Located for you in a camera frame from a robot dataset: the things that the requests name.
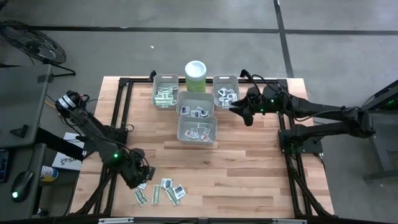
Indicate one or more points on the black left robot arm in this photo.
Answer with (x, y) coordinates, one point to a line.
(90, 130)

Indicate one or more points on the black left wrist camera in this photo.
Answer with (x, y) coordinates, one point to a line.
(150, 173)

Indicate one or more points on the wide grey plastic bin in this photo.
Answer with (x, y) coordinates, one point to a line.
(183, 140)
(196, 98)

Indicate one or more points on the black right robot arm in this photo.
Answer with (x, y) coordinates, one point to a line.
(326, 112)

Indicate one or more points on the black keypad device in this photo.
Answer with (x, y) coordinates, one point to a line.
(3, 166)

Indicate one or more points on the white printed cardboard box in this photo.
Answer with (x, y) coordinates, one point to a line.
(70, 161)

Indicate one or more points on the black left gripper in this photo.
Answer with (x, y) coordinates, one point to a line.
(136, 169)

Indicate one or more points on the white and yellow can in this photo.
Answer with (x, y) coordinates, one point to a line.
(49, 173)

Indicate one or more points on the white antiseptic towelette packet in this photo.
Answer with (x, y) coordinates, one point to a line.
(167, 183)
(224, 102)
(179, 192)
(222, 91)
(204, 113)
(185, 109)
(231, 91)
(199, 109)
(195, 113)
(229, 97)
(143, 186)

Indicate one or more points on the grey side table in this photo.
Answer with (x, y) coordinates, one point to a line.
(18, 93)

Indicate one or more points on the silver mounting bracket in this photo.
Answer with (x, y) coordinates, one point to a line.
(115, 220)
(289, 221)

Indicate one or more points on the green wipes canister white lid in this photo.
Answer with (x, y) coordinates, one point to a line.
(195, 70)

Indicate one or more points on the grey plastic bin with slots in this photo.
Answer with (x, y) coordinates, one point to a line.
(164, 79)
(226, 81)

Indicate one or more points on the black wedge-shaped object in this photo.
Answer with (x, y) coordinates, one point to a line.
(21, 130)

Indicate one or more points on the black floor fan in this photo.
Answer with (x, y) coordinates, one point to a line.
(34, 43)

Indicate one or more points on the small red and white packet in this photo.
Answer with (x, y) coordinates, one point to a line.
(195, 130)
(206, 132)
(206, 138)
(190, 133)

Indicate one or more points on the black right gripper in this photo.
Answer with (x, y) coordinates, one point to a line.
(264, 99)

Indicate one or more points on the grey desk top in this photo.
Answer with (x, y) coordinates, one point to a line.
(21, 158)

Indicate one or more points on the dark grey metal cart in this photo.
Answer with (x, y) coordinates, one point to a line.
(384, 146)

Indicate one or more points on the black diagonal bar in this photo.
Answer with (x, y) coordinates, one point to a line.
(59, 144)

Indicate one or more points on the black computer mouse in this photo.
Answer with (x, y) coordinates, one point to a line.
(22, 185)

